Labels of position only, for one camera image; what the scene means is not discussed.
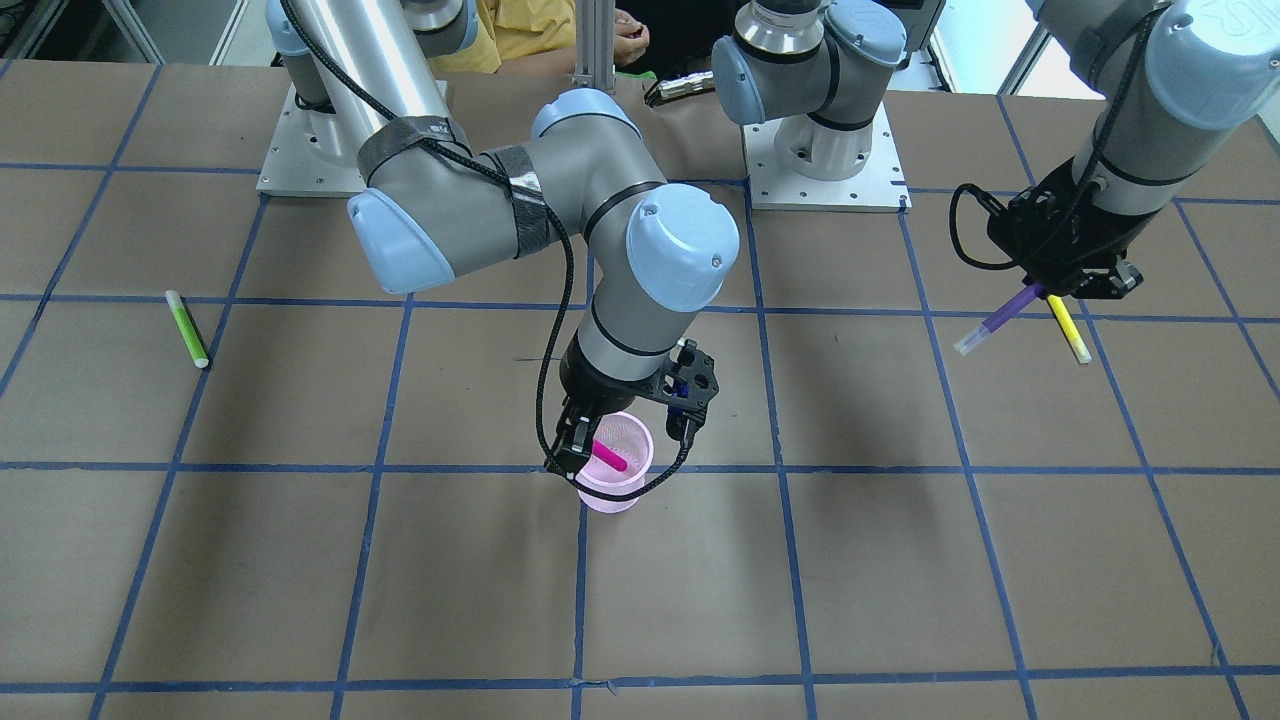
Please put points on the pink mesh cup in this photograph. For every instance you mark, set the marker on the pink mesh cup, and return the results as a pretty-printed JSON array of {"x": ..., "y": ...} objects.
[{"x": 630, "y": 450}]

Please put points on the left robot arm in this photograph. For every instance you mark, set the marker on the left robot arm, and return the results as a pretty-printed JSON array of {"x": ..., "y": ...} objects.
[{"x": 1178, "y": 78}]

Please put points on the pink pen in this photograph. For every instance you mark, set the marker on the pink pen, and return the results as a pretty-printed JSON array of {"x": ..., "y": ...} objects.
[{"x": 608, "y": 456}]

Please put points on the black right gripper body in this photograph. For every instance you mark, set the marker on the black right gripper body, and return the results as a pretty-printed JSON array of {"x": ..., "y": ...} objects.
[{"x": 592, "y": 385}]

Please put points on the aluminium frame post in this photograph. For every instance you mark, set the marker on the aluminium frame post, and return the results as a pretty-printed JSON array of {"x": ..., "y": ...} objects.
[{"x": 594, "y": 53}]

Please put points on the purple pen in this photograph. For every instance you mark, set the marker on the purple pen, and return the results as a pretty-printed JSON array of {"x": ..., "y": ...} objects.
[{"x": 996, "y": 320}]

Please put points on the green pen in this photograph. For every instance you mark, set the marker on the green pen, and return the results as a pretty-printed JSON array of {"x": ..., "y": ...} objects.
[{"x": 188, "y": 330}]

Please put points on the person in yellow shirt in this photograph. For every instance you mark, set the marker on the person in yellow shirt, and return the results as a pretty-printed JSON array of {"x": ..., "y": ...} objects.
[{"x": 530, "y": 38}]

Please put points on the yellow pen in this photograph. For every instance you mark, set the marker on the yellow pen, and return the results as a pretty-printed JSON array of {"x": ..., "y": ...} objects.
[{"x": 1069, "y": 329}]

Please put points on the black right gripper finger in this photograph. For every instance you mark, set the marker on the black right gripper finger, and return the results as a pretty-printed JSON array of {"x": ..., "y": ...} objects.
[{"x": 572, "y": 447}]

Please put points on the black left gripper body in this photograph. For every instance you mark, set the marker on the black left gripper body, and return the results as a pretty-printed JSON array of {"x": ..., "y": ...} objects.
[{"x": 1112, "y": 247}]

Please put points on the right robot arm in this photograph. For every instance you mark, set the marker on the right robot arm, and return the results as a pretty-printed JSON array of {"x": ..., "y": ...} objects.
[{"x": 432, "y": 210}]

